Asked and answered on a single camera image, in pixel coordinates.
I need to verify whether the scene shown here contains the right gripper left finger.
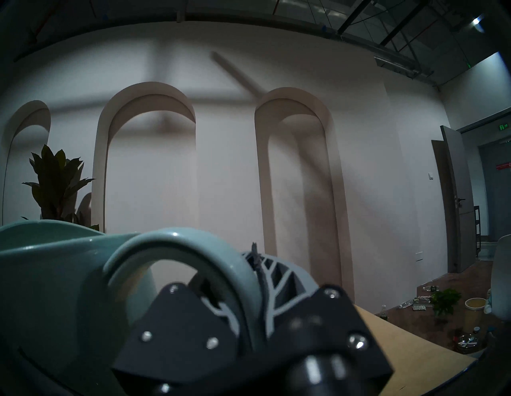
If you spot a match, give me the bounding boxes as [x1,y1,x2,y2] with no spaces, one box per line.
[111,275,256,387]

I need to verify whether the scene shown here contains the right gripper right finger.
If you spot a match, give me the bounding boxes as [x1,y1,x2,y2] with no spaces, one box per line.
[242,242,394,384]

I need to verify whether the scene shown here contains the light blue metal watering can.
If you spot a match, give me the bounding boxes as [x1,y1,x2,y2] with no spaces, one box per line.
[0,220,268,396]

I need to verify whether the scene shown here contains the small leafy green floor plant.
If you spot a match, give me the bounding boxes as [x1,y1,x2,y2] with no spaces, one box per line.
[430,289,462,316]

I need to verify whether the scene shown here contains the tall dark green floor plant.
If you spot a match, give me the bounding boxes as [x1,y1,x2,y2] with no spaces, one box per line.
[22,145,100,232]

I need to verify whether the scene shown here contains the cream yellow bucket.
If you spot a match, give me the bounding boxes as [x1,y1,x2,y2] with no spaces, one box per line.
[463,297,487,336]

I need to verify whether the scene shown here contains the grey open door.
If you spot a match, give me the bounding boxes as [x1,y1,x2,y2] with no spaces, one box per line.
[431,125,477,274]

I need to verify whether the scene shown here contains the white swivel office chair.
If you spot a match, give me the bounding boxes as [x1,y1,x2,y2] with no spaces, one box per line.
[490,234,511,322]

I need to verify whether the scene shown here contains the grey double door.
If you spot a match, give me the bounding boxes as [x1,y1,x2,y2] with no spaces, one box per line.
[479,140,511,244]

